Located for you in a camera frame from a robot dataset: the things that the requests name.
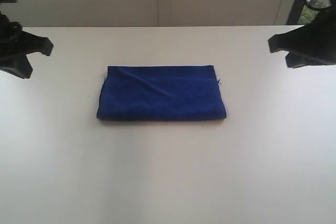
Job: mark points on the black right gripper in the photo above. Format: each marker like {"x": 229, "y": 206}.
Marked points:
{"x": 316, "y": 39}

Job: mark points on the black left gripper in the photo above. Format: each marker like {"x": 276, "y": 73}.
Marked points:
{"x": 16, "y": 44}

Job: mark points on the blue microfiber towel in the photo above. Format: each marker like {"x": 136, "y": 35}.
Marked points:
{"x": 161, "y": 93}

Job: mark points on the green tree outside window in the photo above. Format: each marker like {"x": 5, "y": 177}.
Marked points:
{"x": 311, "y": 10}

